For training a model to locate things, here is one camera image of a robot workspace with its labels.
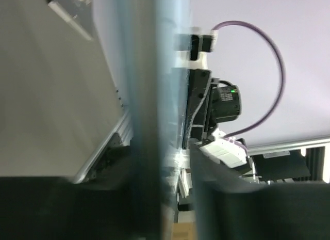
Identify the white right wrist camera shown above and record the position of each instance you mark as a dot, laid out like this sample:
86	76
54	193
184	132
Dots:
192	48

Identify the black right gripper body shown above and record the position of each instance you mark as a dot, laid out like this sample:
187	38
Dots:
198	85

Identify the black book with gold moon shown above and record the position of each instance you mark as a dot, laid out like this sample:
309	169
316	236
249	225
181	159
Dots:
77	13

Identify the light blue thin book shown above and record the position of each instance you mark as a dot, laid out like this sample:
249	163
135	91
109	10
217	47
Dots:
152	33

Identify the aluminium mounting rail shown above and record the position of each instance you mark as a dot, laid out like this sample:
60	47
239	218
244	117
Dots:
99	160

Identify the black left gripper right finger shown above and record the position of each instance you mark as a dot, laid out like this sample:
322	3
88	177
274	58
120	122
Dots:
228	207

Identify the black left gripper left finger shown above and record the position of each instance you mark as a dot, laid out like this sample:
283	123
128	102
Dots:
108	207

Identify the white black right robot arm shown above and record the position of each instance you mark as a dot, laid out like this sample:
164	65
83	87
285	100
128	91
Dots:
212	104

